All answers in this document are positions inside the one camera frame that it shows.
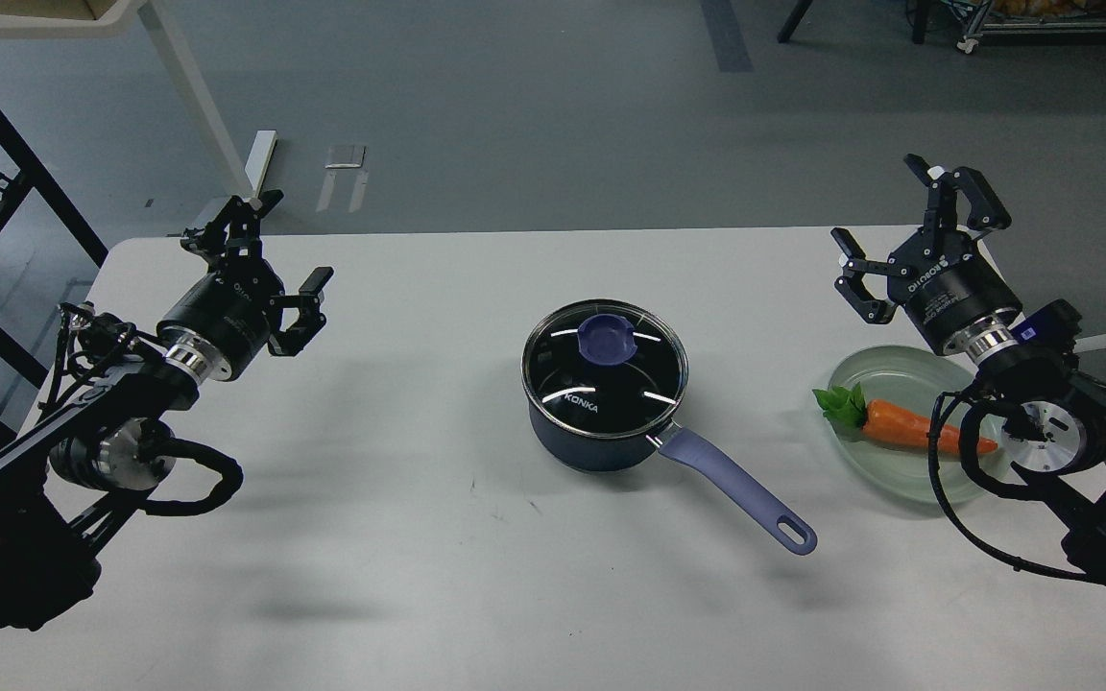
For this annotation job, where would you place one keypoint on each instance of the glass pot lid purple knob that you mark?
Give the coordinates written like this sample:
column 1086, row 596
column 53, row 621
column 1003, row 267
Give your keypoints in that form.
column 604, row 369

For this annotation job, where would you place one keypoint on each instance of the white table frame leg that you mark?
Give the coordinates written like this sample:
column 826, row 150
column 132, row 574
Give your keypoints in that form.
column 240, row 175

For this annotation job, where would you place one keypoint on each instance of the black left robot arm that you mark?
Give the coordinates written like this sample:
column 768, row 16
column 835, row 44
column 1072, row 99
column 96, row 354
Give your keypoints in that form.
column 99, row 452

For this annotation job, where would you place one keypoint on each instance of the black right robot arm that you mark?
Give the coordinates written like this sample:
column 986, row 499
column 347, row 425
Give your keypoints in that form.
column 1035, row 425

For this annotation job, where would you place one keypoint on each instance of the orange toy carrot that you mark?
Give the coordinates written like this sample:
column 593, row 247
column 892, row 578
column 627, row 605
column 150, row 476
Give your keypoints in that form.
column 875, row 419

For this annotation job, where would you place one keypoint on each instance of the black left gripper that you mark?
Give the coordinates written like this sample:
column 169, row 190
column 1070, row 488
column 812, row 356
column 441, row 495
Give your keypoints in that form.
column 239, row 313

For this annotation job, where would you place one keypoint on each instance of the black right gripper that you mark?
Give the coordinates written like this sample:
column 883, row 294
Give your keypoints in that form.
column 938, row 275

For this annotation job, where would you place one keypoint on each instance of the dark blue saucepan purple handle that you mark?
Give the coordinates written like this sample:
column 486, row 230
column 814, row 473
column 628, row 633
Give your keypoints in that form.
column 685, row 447

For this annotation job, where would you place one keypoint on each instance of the translucent green plate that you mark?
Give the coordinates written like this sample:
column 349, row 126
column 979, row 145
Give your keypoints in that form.
column 910, row 378

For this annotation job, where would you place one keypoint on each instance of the metal wheeled cart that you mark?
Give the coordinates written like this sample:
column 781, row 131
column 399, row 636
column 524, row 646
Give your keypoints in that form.
column 1029, row 19

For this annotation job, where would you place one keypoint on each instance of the white floor bracket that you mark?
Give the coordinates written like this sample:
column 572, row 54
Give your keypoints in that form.
column 345, row 179

